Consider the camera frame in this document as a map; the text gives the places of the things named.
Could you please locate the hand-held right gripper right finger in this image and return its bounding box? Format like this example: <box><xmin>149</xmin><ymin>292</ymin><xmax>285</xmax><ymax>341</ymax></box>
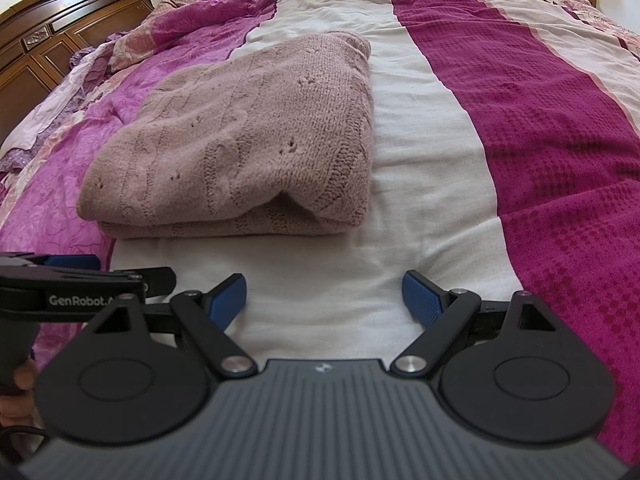
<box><xmin>390</xmin><ymin>270</ymin><xmax>558</xmax><ymax>376</ymax></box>

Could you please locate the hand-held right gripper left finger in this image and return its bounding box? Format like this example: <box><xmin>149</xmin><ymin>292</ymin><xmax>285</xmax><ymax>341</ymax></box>
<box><xmin>82</xmin><ymin>273</ymin><xmax>258</xmax><ymax>378</ymax></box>

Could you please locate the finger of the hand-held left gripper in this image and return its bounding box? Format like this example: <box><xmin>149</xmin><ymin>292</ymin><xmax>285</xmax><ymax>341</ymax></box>
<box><xmin>0</xmin><ymin>252</ymin><xmax>101</xmax><ymax>273</ymax></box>
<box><xmin>40</xmin><ymin>266</ymin><xmax>177</xmax><ymax>297</ymax></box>

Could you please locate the pink knit cardigan sweater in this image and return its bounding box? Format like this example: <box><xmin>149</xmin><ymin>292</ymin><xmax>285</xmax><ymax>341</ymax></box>
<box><xmin>77</xmin><ymin>30</ymin><xmax>377</xmax><ymax>240</ymax></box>

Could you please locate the person's left hand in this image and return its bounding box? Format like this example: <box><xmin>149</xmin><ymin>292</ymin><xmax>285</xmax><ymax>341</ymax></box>
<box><xmin>0</xmin><ymin>360</ymin><xmax>41</xmax><ymax>428</ymax></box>

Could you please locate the lavender floral ruffled pillow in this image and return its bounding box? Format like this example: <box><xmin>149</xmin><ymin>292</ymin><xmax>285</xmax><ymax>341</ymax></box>
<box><xmin>0</xmin><ymin>42</ymin><xmax>118</xmax><ymax>173</ymax></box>

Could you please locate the purple and white patchwork quilt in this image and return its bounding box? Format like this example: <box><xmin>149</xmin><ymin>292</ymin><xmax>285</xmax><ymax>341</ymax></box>
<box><xmin>0</xmin><ymin>0</ymin><xmax>640</xmax><ymax>411</ymax></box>

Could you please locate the carved wooden headboard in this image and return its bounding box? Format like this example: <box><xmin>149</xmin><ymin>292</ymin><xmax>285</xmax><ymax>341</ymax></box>
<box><xmin>0</xmin><ymin>0</ymin><xmax>155</xmax><ymax>147</ymax></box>

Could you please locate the black cable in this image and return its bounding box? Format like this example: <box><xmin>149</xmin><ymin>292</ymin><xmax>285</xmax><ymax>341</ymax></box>
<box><xmin>0</xmin><ymin>424</ymin><xmax>51</xmax><ymax>461</ymax></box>

